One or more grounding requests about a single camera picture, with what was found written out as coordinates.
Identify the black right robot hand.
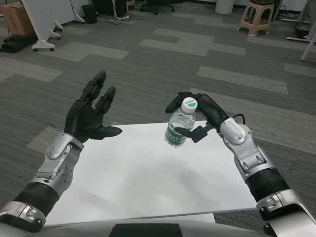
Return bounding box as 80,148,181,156
165,91,229,144

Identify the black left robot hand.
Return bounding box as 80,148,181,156
64,70,123,144

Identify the clear water bottle green label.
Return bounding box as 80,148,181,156
164,97,199,148

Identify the beige plastic stool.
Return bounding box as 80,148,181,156
237,0,275,37

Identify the black bag on floor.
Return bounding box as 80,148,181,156
0,34,38,53

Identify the white rolling partition board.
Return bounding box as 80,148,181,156
21,0,85,52

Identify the white cylindrical bin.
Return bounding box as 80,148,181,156
215,0,234,14

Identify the black waste bin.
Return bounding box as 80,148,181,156
81,4,97,24

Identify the black office chair base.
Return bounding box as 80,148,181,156
140,0,176,15

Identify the brown cardboard box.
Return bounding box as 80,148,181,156
0,4,35,37

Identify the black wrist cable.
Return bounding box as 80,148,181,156
232,114,246,125

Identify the white desk leg frame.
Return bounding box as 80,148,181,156
286,0,316,61

